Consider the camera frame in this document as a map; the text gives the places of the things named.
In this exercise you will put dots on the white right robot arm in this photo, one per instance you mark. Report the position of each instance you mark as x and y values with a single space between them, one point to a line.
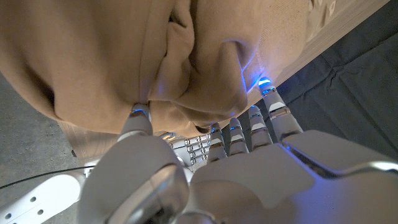
46 199

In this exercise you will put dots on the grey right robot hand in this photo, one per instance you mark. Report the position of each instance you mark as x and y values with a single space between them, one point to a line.
194 149

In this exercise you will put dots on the brown jacket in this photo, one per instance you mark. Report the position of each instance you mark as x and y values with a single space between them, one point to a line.
109 56

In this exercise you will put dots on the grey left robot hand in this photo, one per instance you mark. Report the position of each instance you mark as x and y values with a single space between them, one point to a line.
248 186

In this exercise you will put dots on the black backdrop curtain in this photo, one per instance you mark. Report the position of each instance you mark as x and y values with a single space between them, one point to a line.
357 77

